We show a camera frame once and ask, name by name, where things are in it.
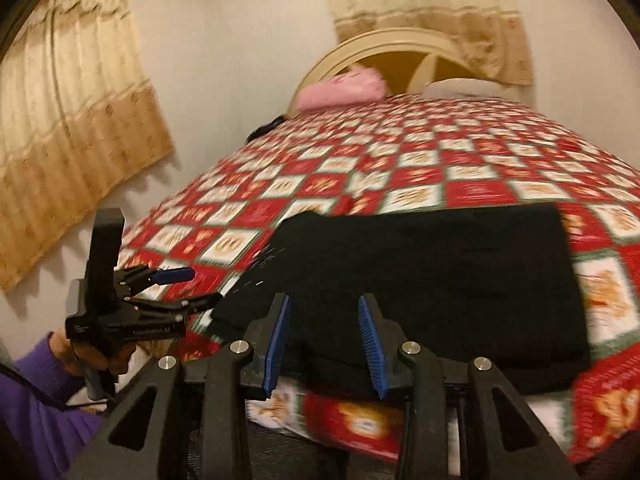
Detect striped pillow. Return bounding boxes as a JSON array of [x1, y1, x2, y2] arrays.
[[422, 77, 521, 101]]

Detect pink pillow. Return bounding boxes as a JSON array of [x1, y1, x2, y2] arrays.
[[294, 65, 388, 111]]

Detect cream wooden headboard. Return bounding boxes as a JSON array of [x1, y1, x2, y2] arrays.
[[287, 27, 501, 116]]

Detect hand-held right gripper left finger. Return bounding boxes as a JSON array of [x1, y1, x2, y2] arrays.
[[65, 294, 292, 480]]

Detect dark object at bed edge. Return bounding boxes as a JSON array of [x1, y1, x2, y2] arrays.
[[245, 116, 286, 143]]

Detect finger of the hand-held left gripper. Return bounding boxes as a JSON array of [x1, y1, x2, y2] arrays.
[[131, 292, 223, 322], [114, 266, 195, 292]]

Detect red printed bear blanket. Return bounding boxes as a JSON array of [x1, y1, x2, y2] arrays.
[[115, 92, 640, 466]]

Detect black cable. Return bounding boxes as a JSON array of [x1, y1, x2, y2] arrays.
[[0, 360, 121, 413]]

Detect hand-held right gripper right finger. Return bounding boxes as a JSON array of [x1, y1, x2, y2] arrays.
[[357, 294, 561, 480]]

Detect person's left hand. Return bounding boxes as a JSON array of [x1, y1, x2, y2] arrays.
[[50, 327, 137, 378]]

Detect black pants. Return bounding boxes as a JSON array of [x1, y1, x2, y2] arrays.
[[210, 204, 591, 401]]

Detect person's left forearm purple sleeve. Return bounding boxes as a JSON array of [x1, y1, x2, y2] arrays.
[[0, 332, 108, 480]]

